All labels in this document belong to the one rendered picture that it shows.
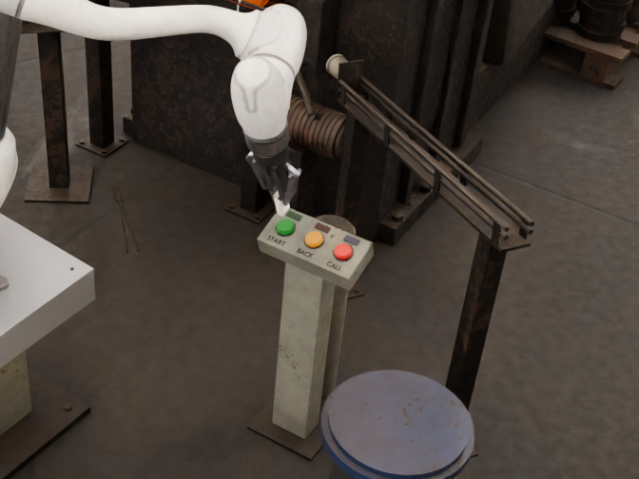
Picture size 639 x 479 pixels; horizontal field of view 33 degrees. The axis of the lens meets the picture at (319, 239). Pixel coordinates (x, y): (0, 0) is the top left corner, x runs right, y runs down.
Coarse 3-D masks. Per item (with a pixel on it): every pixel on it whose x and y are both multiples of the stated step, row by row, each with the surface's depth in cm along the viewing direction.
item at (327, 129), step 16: (288, 112) 300; (304, 112) 299; (320, 112) 299; (336, 112) 299; (288, 128) 301; (304, 128) 298; (320, 128) 296; (336, 128) 295; (288, 144) 307; (304, 144) 302; (320, 144) 297; (336, 144) 296; (304, 160) 307; (304, 176) 312; (304, 192) 316; (304, 208) 321
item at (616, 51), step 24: (576, 0) 440; (600, 0) 428; (624, 0) 427; (552, 24) 444; (576, 24) 443; (600, 24) 432; (624, 24) 436; (576, 48) 434; (600, 48) 431; (624, 48) 433; (576, 72) 440; (600, 72) 434
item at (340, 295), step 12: (324, 216) 262; (336, 216) 262; (348, 228) 259; (336, 288) 263; (336, 300) 265; (336, 312) 268; (336, 324) 271; (336, 336) 274; (336, 348) 277; (336, 360) 280; (324, 372) 280; (336, 372) 284; (324, 384) 283
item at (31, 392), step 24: (24, 360) 259; (0, 384) 255; (24, 384) 263; (48, 384) 278; (0, 408) 259; (24, 408) 267; (48, 408) 272; (72, 408) 273; (0, 432) 263; (24, 432) 265; (48, 432) 266; (0, 456) 258; (24, 456) 259
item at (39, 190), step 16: (32, 32) 307; (48, 32) 308; (48, 48) 318; (48, 64) 321; (48, 80) 325; (48, 96) 328; (64, 96) 334; (48, 112) 331; (64, 112) 334; (48, 128) 335; (64, 128) 336; (48, 144) 338; (64, 144) 339; (48, 160) 342; (64, 160) 342; (32, 176) 353; (48, 176) 346; (64, 176) 346; (80, 176) 355; (32, 192) 346; (48, 192) 346; (64, 192) 347; (80, 192) 348
